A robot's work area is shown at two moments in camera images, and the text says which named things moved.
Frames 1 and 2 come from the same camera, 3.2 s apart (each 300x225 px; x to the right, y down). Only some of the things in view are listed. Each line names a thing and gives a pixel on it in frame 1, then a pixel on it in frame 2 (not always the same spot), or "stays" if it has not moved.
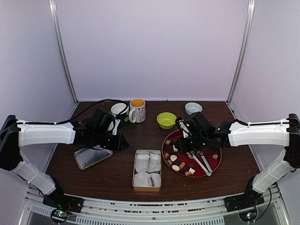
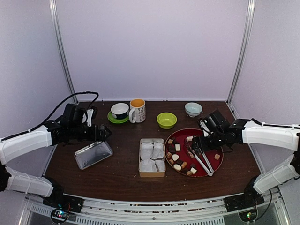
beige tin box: [147, 170] -> [152, 158]
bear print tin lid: [88, 156] stays
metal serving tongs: [198, 156] stays
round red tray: [181, 163] stays
